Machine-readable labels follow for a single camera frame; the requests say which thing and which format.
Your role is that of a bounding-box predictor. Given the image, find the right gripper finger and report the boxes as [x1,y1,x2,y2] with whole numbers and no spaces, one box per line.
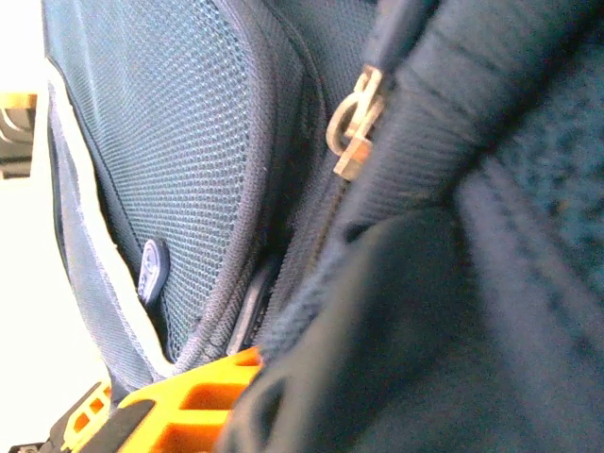
[50,346,264,453]

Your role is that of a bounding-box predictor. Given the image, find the navy blue backpack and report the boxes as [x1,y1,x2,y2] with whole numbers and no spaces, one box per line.
[40,0,604,453]

